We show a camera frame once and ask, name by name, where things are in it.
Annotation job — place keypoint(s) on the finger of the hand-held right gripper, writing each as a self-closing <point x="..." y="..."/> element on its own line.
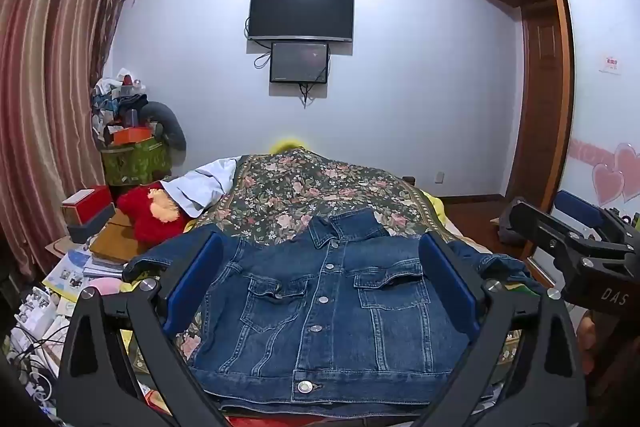
<point x="540" y="224"/>
<point x="580" y="207"/>

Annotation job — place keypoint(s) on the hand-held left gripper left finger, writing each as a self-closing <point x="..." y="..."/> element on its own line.
<point x="195" y="282"/>

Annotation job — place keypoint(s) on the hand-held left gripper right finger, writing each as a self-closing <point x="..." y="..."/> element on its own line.
<point x="447" y="282"/>

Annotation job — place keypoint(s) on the blue denim jacket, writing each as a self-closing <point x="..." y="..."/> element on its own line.
<point x="325" y="307"/>

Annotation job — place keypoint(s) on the pile of clothes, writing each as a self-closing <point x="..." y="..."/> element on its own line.
<point x="117" y="97"/>

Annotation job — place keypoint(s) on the person's right hand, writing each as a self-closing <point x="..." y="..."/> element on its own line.
<point x="586" y="332"/>

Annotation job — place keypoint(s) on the dark bag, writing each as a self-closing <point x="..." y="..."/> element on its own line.
<point x="512" y="234"/>

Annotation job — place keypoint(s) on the red plush toy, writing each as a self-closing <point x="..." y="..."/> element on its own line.
<point x="145" y="217"/>

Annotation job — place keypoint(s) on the brown cardboard box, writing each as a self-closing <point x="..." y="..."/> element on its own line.
<point x="115" y="242"/>

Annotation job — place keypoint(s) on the pink round item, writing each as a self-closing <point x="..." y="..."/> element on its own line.
<point x="105" y="286"/>

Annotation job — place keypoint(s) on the frosted sliding door with hearts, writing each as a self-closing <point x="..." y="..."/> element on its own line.
<point x="600" y="117"/>

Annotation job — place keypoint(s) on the white shirt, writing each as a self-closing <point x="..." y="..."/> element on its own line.
<point x="200" y="187"/>

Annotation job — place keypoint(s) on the wooden door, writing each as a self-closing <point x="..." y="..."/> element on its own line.
<point x="542" y="107"/>

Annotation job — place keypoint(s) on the grey box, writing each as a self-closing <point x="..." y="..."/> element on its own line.
<point x="90" y="227"/>

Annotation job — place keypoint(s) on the stack of magazines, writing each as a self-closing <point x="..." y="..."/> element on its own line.
<point x="75" y="269"/>

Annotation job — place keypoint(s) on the green storage box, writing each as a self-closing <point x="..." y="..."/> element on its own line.
<point x="132" y="164"/>

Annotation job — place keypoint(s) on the red box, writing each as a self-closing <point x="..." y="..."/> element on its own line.
<point x="85" y="202"/>

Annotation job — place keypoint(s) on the floral blanket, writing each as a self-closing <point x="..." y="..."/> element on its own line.
<point x="300" y="192"/>

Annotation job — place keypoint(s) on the small paper door sticker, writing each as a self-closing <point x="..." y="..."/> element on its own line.
<point x="611" y="64"/>

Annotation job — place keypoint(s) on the pile of white small boxes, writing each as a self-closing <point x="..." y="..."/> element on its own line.
<point x="42" y="312"/>

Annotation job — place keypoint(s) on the orange box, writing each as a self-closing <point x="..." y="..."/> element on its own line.
<point x="131" y="136"/>

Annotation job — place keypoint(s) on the yellow bed sheet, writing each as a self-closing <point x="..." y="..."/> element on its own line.
<point x="287" y="146"/>

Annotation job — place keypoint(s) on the striped brown curtain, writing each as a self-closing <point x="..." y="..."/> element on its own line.
<point x="50" y="57"/>

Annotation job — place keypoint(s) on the white wall socket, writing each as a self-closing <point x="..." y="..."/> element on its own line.
<point x="439" y="177"/>

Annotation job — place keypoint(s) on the small black wall monitor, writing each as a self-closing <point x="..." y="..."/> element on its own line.
<point x="299" y="62"/>

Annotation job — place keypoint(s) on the large black wall television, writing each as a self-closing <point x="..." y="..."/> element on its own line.
<point x="301" y="13"/>

